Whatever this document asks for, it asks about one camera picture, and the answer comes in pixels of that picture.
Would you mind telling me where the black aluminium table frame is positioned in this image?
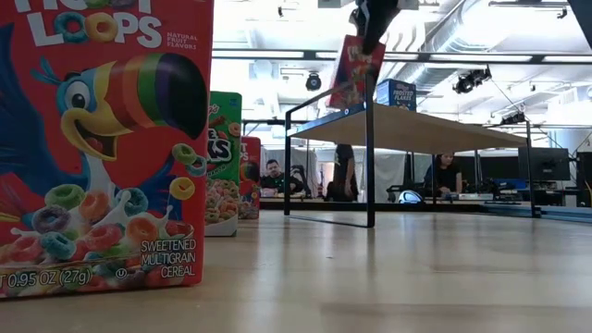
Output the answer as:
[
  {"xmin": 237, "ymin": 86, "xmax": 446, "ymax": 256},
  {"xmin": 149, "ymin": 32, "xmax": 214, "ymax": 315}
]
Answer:
[{"xmin": 258, "ymin": 197, "xmax": 592, "ymax": 224}]

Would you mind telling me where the black computer monitor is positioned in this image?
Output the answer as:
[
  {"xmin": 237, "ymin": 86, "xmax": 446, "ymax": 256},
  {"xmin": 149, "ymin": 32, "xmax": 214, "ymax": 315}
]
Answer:
[{"xmin": 517, "ymin": 146, "xmax": 572, "ymax": 182}]

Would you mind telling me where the green Apple Jacks cereal box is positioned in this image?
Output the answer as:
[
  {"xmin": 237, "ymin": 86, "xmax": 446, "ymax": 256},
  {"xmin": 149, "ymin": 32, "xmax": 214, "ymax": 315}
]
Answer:
[{"xmin": 204, "ymin": 91, "xmax": 243, "ymax": 238}]

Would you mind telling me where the blue Frosted Flakes cereal box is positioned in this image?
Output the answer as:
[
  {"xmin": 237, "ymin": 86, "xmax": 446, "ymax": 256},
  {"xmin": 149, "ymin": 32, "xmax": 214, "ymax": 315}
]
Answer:
[{"xmin": 376, "ymin": 78, "xmax": 418, "ymax": 113}]

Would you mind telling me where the red Froot Loops cereal box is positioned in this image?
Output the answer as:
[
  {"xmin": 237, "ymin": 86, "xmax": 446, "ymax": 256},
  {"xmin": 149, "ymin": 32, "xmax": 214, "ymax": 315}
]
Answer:
[
  {"xmin": 327, "ymin": 34, "xmax": 388, "ymax": 111},
  {"xmin": 0, "ymin": 0, "xmax": 216, "ymax": 300},
  {"xmin": 238, "ymin": 135, "xmax": 263, "ymax": 221}
]

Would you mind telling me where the white blue round object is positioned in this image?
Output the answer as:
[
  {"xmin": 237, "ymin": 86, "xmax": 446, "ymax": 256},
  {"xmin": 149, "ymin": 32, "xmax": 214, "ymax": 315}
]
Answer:
[{"xmin": 397, "ymin": 189, "xmax": 425, "ymax": 205}]

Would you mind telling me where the black overhead crossbar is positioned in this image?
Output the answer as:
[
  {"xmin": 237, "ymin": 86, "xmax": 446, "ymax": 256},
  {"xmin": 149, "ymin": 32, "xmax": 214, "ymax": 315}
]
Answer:
[{"xmin": 211, "ymin": 48, "xmax": 592, "ymax": 66}]

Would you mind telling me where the silver ceiling duct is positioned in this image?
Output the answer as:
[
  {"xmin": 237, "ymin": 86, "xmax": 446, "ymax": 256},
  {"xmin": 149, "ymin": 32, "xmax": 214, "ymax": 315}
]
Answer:
[{"xmin": 388, "ymin": 0, "xmax": 499, "ymax": 92}]

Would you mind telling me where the black hanging camera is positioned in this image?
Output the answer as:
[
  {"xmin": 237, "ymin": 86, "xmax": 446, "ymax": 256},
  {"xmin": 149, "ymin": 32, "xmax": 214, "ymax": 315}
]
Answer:
[{"xmin": 304, "ymin": 71, "xmax": 324, "ymax": 93}]

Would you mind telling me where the person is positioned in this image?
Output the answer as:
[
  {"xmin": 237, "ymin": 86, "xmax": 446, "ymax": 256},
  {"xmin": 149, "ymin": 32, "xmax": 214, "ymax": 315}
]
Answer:
[
  {"xmin": 423, "ymin": 152, "xmax": 463, "ymax": 198},
  {"xmin": 260, "ymin": 158, "xmax": 306, "ymax": 198},
  {"xmin": 326, "ymin": 142, "xmax": 361, "ymax": 204}
]

